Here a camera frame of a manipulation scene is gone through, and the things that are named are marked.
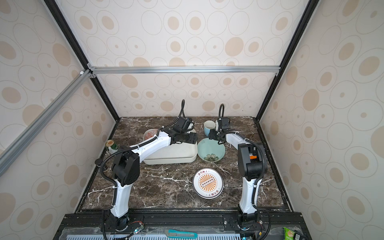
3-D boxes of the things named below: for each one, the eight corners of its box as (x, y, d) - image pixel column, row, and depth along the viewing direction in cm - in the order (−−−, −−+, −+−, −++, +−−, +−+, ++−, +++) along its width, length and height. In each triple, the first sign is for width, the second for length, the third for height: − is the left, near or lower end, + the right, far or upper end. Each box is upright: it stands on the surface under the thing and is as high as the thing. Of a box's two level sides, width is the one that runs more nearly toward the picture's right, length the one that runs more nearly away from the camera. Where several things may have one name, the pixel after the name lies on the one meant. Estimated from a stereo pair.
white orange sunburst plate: (192, 199, 83) (192, 198, 81) (192, 169, 94) (192, 167, 93) (224, 199, 83) (225, 198, 81) (221, 169, 94) (221, 167, 93)
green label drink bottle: (115, 159, 99) (107, 149, 90) (112, 151, 103) (104, 141, 94) (122, 155, 101) (115, 146, 92) (119, 148, 105) (111, 138, 95)
